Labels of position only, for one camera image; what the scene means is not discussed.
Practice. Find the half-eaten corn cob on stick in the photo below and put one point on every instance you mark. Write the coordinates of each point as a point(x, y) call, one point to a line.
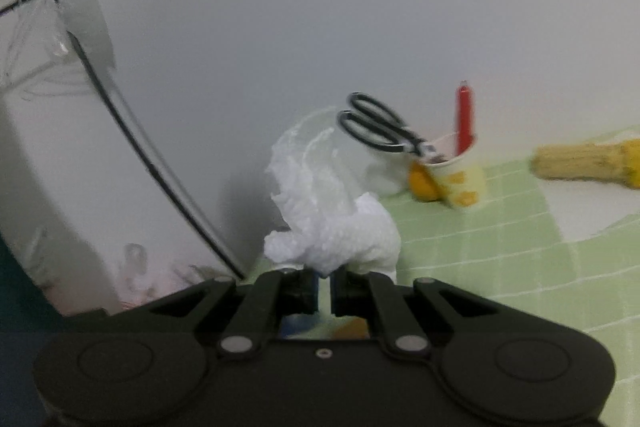
point(575, 162)

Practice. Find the orange fruit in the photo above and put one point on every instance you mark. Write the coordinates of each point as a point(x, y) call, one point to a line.
point(422, 184)

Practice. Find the grey tape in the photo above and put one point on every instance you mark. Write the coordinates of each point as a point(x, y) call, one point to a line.
point(85, 22)

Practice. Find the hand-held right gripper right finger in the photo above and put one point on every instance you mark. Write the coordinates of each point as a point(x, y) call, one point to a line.
point(341, 293)

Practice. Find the paper cup with yellow flowers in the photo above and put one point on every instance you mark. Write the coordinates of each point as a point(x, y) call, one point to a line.
point(465, 182)

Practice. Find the flat white napkin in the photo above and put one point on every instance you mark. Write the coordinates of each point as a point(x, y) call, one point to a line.
point(590, 212)

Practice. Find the green checked tablecloth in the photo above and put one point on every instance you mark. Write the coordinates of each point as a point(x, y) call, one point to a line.
point(500, 257)

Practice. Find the white paper towel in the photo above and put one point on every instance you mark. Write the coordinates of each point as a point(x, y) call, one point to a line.
point(340, 232)

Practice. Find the red pen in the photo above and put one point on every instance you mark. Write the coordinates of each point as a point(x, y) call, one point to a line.
point(465, 117)

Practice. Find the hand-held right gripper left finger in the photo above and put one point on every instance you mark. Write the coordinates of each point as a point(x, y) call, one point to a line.
point(310, 293)

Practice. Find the black white scissors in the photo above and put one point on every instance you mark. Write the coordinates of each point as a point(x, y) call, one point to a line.
point(400, 137)

